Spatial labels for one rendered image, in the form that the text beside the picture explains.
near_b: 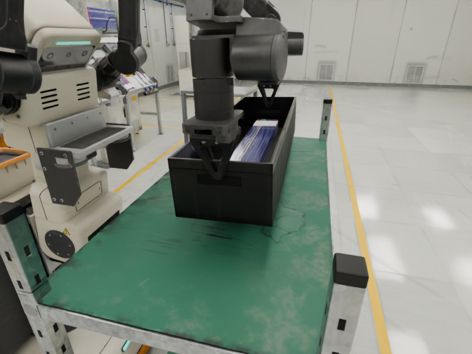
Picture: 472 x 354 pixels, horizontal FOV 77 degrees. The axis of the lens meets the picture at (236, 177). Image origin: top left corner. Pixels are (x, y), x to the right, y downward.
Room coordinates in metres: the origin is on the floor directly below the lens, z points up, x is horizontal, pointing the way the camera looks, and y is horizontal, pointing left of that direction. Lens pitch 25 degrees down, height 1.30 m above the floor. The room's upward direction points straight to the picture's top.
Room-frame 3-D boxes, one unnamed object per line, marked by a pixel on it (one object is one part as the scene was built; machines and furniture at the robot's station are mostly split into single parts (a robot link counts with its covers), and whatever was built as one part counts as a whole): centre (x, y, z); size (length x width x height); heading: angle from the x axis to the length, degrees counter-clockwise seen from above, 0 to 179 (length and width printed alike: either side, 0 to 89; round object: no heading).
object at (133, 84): (4.02, 1.61, 0.65); 1.01 x 0.73 x 1.29; 76
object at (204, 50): (0.43, 0.03, 1.27); 0.07 x 0.06 x 0.07; 68
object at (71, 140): (0.82, 0.43, 0.99); 0.28 x 0.16 x 0.22; 166
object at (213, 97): (0.43, 0.03, 1.21); 0.10 x 0.07 x 0.07; 166
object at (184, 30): (7.50, 0.92, 0.95); 1.36 x 0.82 x 1.90; 76
